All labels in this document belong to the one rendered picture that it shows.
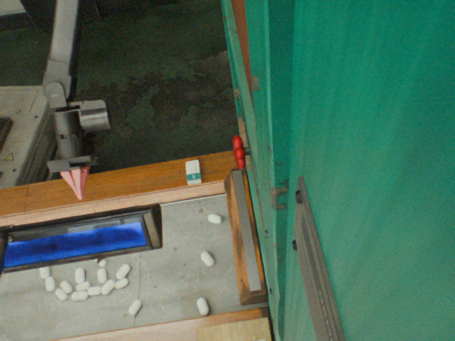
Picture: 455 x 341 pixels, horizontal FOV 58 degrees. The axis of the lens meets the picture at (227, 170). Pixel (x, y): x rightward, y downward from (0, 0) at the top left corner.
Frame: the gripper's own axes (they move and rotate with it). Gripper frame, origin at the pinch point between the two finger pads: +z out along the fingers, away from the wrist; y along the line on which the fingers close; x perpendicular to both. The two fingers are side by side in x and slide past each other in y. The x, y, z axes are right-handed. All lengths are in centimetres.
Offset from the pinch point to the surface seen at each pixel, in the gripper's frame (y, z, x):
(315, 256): 40, -8, -79
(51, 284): -9.8, 19.5, -3.1
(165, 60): 5, -50, 154
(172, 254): 19.1, 17.5, 0.4
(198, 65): 24, -44, 148
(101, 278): 2.4, 19.5, -3.6
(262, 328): 38, 30, -16
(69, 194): -7.5, 1.0, 11.5
